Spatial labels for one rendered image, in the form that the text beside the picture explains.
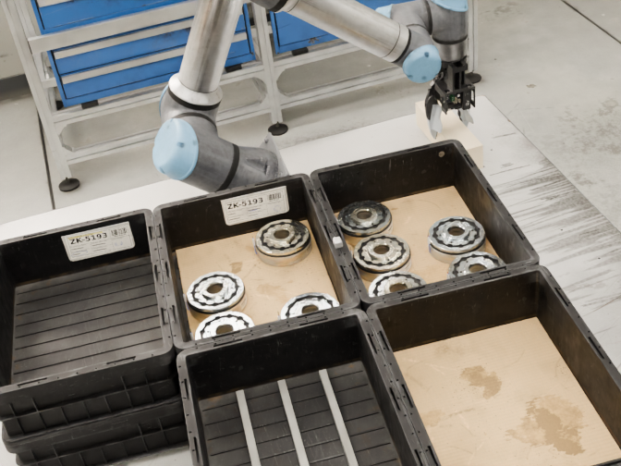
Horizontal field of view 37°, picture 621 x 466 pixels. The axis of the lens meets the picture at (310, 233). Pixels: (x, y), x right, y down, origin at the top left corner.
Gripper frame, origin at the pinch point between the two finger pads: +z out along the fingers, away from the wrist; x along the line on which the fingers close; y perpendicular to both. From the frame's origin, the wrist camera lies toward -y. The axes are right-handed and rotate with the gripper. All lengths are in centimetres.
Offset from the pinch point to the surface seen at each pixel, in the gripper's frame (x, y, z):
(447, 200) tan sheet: -15.3, 34.3, -7.6
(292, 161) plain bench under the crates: -34.7, -12.4, 5.8
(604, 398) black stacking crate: -17, 93, -13
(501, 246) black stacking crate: -14, 55, -11
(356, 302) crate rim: -44, 65, -18
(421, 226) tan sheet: -23.0, 39.9, -7.7
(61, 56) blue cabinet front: -83, -140, 25
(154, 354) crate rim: -76, 63, -18
